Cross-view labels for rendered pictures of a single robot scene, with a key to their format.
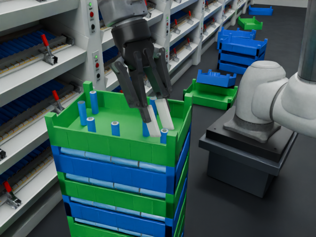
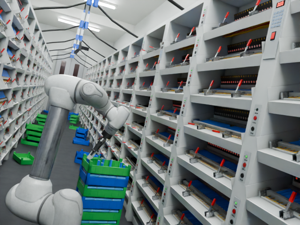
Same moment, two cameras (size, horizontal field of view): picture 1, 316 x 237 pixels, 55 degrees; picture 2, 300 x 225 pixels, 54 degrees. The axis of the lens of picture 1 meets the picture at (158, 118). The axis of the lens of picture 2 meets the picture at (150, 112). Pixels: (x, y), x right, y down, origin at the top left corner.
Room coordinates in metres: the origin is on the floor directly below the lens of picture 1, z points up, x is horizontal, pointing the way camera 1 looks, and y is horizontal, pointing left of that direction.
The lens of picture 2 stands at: (2.33, -1.12, 1.01)
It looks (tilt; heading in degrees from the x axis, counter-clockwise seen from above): 2 degrees down; 138
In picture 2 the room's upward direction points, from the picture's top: 12 degrees clockwise
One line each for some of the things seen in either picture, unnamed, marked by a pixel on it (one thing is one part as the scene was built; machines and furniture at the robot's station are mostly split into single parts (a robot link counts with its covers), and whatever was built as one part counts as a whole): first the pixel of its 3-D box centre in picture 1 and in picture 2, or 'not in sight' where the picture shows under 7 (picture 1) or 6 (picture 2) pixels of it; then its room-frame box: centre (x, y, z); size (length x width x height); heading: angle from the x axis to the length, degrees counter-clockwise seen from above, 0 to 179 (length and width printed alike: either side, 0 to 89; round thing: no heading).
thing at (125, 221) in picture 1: (129, 190); (99, 197); (0.63, 0.08, 0.28); 0.30 x 0.20 x 0.08; 74
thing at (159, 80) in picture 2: not in sight; (158, 122); (0.50, 0.61, 0.87); 0.20 x 0.09 x 1.74; 66
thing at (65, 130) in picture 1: (124, 118); (106, 164); (0.63, 0.08, 0.52); 0.30 x 0.20 x 0.08; 74
